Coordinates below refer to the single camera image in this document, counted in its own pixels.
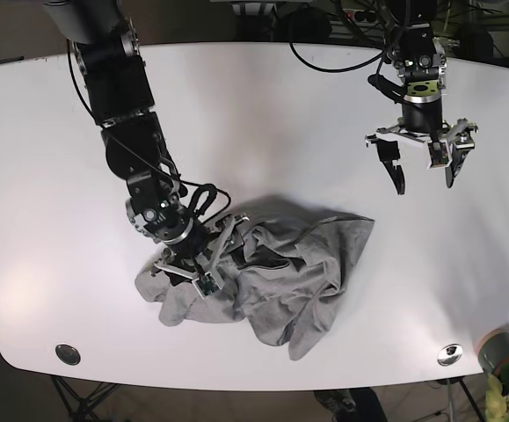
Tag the white power strip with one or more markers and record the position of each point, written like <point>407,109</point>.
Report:
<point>363,17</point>

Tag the black folding stand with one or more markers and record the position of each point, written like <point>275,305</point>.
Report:
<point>79,408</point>

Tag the table grommet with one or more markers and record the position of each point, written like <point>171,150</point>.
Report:
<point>68,354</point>
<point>449,355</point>

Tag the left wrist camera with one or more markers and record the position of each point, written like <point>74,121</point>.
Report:
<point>439,155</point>

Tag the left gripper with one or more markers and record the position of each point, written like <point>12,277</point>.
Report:
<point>421,121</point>

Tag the right table grommet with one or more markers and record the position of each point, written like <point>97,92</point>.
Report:
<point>449,355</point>

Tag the grey plant pot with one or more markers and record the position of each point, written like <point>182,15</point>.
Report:
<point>492,351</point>

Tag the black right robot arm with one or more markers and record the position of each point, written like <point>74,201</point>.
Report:
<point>103,45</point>

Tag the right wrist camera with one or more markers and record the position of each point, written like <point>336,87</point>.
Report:
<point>207,285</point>

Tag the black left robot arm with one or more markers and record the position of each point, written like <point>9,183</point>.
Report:
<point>420,62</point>

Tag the left table grommet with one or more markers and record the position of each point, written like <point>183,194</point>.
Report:
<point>68,354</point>

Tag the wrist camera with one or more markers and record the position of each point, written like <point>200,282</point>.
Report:
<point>207,285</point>
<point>439,155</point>

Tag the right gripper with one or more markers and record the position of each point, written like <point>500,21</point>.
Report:
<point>190,247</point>

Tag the dark shoe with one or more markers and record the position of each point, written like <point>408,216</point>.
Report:
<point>339,402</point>

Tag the grey T-shirt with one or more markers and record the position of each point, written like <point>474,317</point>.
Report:
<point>288,280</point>

